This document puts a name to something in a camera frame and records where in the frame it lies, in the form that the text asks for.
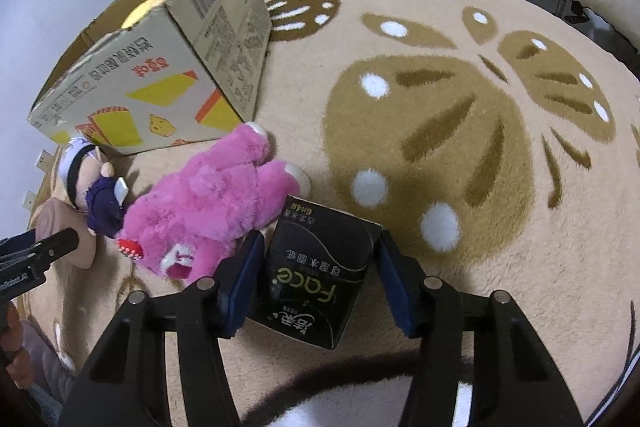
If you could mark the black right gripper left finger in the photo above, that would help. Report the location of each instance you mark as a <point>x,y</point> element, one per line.
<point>123,382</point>

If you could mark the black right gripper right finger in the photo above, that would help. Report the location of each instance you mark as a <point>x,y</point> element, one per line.
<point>515,380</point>

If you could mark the black tissue pack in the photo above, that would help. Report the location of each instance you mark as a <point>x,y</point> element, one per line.
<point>312,272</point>

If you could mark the yellow plush toy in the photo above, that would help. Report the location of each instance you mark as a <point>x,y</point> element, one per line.
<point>140,11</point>

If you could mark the person's left hand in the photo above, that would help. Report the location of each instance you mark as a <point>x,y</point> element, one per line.
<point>20,369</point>

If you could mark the white-haired blindfolded plush doll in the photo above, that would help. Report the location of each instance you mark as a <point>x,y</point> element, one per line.
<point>93,187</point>

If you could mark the pink furry bear plush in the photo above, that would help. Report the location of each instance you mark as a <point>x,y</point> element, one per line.
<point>191,219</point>

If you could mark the beige brown patterned rug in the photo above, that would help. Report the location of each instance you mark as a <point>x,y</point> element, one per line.
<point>498,145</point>

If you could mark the open cardboard box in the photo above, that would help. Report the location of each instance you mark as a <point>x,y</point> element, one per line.
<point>188,71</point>

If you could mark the white wall socket lower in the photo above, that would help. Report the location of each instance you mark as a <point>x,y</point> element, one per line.
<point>29,201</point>

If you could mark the white wall socket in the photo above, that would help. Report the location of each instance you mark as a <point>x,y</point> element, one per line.
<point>44,161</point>
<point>29,201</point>

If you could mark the white wall socket upper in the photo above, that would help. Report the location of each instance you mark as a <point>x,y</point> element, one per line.
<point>44,161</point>

